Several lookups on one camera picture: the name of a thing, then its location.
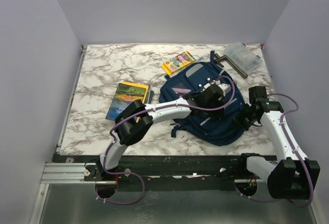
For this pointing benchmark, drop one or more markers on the clear plastic organizer box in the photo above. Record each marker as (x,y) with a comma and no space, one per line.
(245,59)

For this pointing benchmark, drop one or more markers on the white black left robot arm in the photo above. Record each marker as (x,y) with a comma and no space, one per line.
(135,121)

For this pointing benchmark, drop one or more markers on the dark metal T-handle tool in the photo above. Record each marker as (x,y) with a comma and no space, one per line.
(234,65)

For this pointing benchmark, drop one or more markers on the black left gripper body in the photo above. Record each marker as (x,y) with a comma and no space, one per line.
(214,113)

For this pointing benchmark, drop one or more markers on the Animal Farm book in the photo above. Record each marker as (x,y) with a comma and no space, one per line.
(123,97)

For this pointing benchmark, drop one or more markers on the yellow crayon box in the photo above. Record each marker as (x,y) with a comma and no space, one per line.
(178,62)

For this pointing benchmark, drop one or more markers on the pink ruler in pocket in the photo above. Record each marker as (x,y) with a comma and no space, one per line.
(181,91)

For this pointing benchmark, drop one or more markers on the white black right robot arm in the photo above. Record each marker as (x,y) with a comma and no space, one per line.
(294,176)

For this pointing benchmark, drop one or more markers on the aluminium extrusion rail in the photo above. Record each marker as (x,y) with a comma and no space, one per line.
(64,173)

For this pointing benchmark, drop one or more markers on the navy blue student backpack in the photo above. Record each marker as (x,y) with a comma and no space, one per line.
(215,131)

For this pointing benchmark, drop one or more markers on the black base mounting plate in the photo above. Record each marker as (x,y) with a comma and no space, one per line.
(165,173)

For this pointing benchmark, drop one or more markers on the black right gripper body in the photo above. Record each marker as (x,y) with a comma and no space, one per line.
(244,118)

